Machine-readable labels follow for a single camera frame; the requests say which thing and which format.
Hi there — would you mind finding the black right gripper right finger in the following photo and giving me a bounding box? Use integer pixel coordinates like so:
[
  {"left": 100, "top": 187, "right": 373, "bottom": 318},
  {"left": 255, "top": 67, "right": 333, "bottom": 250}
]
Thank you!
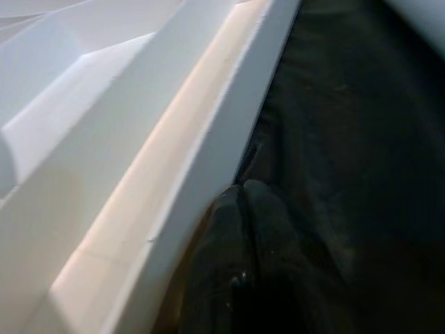
[{"left": 242, "top": 178, "right": 352, "bottom": 334}]

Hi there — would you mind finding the black plastic cover sheet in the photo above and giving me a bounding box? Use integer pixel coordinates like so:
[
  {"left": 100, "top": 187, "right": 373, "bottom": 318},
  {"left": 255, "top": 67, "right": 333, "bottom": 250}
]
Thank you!
[{"left": 232, "top": 0, "right": 445, "bottom": 334}]

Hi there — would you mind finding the white plastic children table top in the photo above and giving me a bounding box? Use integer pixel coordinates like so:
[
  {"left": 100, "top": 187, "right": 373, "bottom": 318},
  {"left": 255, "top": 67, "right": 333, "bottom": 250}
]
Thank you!
[{"left": 0, "top": 0, "right": 300, "bottom": 334}]

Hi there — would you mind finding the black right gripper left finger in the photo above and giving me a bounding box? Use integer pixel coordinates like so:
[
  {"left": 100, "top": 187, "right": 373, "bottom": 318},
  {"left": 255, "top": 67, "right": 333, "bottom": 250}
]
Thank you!
[{"left": 163, "top": 183, "right": 260, "bottom": 334}]

